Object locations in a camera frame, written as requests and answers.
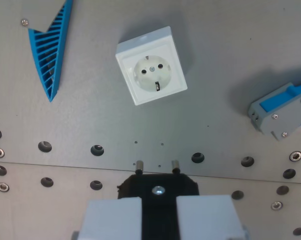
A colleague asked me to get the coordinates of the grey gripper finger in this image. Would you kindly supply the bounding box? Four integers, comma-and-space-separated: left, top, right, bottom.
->
76, 197, 144, 240
176, 194, 249, 240

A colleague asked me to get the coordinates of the black two-pin plug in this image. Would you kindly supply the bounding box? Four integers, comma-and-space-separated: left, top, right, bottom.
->
116, 159, 200, 240

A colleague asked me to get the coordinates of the grey and blue connector block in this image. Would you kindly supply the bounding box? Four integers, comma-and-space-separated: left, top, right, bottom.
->
248, 81, 301, 142

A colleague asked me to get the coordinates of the blue ribbed plastic wedge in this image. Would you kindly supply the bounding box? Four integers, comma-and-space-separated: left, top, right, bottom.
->
27, 0, 74, 103

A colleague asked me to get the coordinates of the white wall socket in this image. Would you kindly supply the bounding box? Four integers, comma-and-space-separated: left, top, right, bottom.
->
115, 25, 188, 107

